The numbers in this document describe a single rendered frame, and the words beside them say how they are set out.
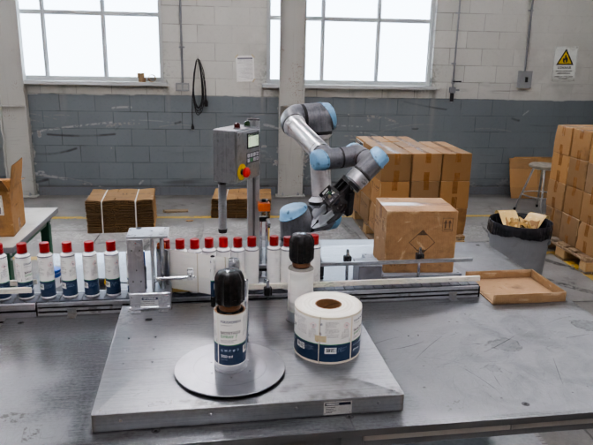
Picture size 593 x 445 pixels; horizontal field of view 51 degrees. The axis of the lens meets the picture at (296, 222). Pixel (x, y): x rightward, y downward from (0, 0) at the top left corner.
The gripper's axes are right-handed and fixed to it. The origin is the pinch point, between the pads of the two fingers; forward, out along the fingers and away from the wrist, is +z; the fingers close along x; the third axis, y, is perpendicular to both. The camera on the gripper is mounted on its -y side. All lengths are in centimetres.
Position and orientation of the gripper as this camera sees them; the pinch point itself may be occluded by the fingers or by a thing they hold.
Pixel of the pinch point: (315, 226)
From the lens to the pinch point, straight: 220.0
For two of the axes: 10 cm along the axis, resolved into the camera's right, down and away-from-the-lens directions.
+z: -7.0, 7.1, 0.0
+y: -4.0, -3.9, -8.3
